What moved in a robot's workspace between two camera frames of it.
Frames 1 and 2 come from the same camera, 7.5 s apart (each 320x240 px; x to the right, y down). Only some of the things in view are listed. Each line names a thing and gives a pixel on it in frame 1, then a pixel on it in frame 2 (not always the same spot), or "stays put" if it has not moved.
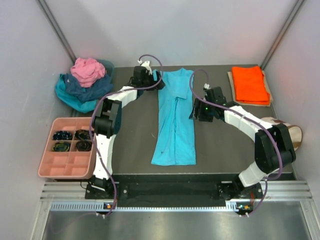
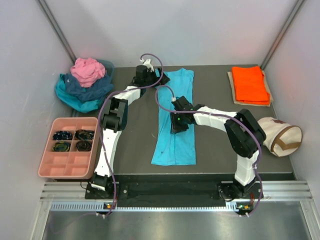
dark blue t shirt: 87,93 stays put
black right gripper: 198,105 → 175,127
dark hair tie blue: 62,135 stays put
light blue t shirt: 175,144 stays put
